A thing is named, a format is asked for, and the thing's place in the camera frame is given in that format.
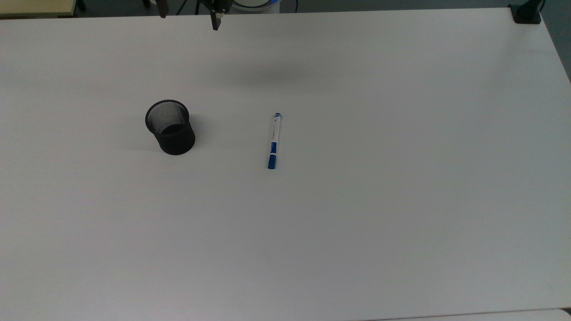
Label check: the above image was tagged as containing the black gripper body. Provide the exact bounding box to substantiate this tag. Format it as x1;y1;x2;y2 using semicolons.
198;0;233;15

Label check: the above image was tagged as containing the blue and white marker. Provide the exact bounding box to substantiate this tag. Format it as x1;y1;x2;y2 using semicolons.
267;112;282;170

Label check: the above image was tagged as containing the white and blue robot base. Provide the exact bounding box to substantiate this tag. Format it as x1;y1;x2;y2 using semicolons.
232;0;281;13

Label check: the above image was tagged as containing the black mesh pen cup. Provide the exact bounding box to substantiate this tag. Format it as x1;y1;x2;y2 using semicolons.
145;99;196;156

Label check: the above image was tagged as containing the yellow wooden table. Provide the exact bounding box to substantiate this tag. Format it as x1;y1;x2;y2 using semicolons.
0;0;77;18

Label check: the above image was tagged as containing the black table corner clamp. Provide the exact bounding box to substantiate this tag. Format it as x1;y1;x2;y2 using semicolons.
509;0;546;25

